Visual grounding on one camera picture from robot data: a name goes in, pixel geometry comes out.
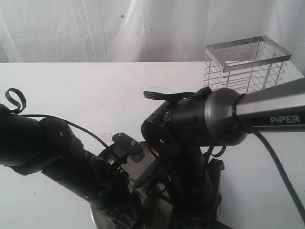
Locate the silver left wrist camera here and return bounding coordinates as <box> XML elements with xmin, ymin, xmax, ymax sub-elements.
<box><xmin>112</xmin><ymin>132</ymin><xmax>145</xmax><ymax>163</ymax></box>

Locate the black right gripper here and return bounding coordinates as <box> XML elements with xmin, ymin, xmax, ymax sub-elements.
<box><xmin>167</xmin><ymin>206</ymin><xmax>229</xmax><ymax>229</ymax></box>

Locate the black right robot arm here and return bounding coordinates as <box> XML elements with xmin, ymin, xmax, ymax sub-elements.
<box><xmin>141</xmin><ymin>79</ymin><xmax>305</xmax><ymax>229</ymax></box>

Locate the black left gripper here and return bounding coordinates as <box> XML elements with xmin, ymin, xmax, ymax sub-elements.
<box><xmin>90</xmin><ymin>171</ymin><xmax>143</xmax><ymax>229</ymax></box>

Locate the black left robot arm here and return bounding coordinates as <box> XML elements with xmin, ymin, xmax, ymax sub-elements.
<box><xmin>0</xmin><ymin>105</ymin><xmax>144</xmax><ymax>229</ymax></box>

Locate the chrome wire utensil holder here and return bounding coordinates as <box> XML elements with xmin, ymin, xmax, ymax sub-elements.
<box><xmin>203</xmin><ymin>36</ymin><xmax>292</xmax><ymax>94</ymax></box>

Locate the round stainless steel plate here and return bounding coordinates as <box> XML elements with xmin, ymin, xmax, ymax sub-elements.
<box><xmin>90</xmin><ymin>140</ymin><xmax>174</xmax><ymax>229</ymax></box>

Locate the white backdrop curtain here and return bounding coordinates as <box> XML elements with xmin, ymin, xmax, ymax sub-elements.
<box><xmin>0</xmin><ymin>0</ymin><xmax>305</xmax><ymax>62</ymax></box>

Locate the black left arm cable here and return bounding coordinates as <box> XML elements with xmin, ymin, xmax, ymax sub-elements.
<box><xmin>4</xmin><ymin>88</ymin><xmax>110</xmax><ymax>146</ymax></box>

